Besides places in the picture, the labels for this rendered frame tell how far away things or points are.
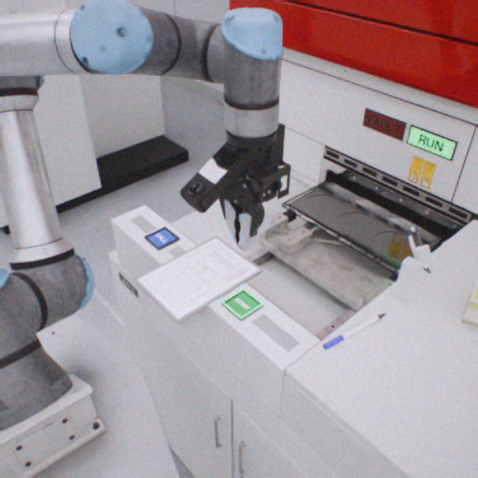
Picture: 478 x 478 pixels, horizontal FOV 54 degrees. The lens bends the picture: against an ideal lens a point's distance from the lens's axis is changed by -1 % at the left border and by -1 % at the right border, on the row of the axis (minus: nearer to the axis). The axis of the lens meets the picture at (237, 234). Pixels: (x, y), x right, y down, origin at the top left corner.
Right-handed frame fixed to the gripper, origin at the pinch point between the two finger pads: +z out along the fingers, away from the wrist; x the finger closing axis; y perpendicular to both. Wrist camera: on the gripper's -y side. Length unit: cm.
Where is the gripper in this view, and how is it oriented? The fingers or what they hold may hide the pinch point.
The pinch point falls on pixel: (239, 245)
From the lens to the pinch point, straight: 78.3
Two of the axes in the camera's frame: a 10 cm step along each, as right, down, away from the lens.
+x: -6.6, -4.6, 5.9
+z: 0.0, 7.9, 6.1
